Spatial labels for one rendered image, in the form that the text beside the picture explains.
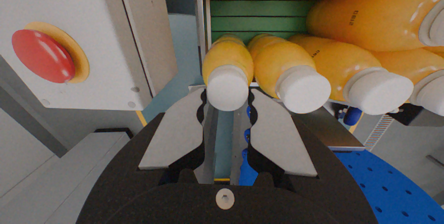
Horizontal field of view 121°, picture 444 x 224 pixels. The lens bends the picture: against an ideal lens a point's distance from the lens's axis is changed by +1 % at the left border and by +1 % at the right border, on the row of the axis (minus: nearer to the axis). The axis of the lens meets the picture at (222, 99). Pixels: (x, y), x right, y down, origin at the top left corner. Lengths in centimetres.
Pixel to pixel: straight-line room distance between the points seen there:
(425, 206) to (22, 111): 305
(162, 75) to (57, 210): 162
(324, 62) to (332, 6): 10
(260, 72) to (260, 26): 15
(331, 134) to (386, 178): 11
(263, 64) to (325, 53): 8
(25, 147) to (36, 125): 27
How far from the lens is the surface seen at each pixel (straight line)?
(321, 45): 22
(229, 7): 29
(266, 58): 17
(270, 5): 30
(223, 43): 16
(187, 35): 124
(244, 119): 36
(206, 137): 79
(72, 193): 176
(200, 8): 22
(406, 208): 34
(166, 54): 18
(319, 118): 32
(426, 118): 43
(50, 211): 176
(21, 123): 291
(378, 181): 35
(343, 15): 24
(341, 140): 29
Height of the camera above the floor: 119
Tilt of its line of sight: 58 degrees down
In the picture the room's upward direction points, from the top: 175 degrees counter-clockwise
